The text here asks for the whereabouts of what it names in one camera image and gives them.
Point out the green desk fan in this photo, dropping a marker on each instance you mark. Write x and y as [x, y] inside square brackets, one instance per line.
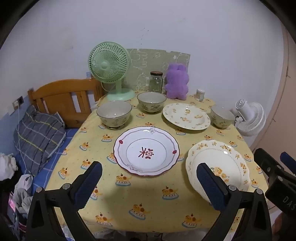
[108, 64]

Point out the white floor fan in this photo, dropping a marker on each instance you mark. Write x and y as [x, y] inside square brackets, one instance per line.
[252, 118]

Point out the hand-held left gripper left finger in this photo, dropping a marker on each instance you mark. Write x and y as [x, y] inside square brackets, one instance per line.
[89, 183]

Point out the purple plush toy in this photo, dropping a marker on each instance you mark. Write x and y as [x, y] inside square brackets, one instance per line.
[177, 81]

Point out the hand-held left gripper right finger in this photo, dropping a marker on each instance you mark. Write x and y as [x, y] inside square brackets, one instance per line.
[210, 185]

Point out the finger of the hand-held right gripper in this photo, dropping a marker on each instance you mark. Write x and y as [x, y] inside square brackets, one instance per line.
[288, 160]
[266, 162]

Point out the white red-rimmed plate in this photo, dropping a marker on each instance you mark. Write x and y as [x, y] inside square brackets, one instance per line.
[138, 162]

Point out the wooden bed headboard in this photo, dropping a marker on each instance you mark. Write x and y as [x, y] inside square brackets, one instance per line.
[57, 99]

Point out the round yellow floral plate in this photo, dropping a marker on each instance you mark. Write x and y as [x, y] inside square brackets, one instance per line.
[185, 115]

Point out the cotton swab container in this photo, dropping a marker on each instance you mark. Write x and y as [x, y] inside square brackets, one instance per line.
[199, 95]

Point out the green patterned wall sheet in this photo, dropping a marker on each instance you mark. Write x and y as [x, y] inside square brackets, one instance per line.
[143, 60]

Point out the grey crumpled garment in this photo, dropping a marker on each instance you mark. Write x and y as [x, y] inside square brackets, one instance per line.
[23, 192]

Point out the glass jar with dark lid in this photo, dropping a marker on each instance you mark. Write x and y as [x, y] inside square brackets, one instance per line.
[156, 82]

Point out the blue checked bed sheet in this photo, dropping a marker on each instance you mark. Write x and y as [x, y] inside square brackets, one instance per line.
[57, 160]

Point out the grey plaid pillow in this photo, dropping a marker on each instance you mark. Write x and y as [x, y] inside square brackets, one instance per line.
[37, 136]

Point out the wall socket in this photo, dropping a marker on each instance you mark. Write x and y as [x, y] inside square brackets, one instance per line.
[20, 100]

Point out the yellow printed tablecloth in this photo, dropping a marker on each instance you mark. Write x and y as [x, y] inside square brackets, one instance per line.
[138, 197]

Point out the white crumpled cloth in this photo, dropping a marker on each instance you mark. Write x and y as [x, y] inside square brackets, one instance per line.
[7, 166]

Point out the floral ceramic bowl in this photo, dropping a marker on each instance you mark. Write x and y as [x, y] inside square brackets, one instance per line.
[151, 104]
[220, 118]
[114, 115]

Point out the scalloped yellow floral plate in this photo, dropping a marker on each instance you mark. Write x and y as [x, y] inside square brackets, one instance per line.
[222, 157]

